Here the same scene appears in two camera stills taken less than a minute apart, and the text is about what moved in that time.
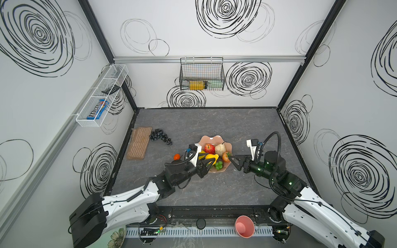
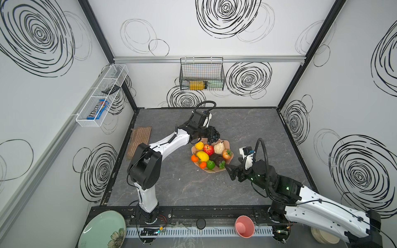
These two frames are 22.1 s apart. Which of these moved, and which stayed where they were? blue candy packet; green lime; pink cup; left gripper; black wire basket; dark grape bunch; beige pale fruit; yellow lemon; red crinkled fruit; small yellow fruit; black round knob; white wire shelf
Moved: small yellow fruit; dark grape bunch; green lime; left gripper
Stayed: white wire shelf; beige pale fruit; red crinkled fruit; pink cup; yellow lemon; black wire basket; blue candy packet; black round knob
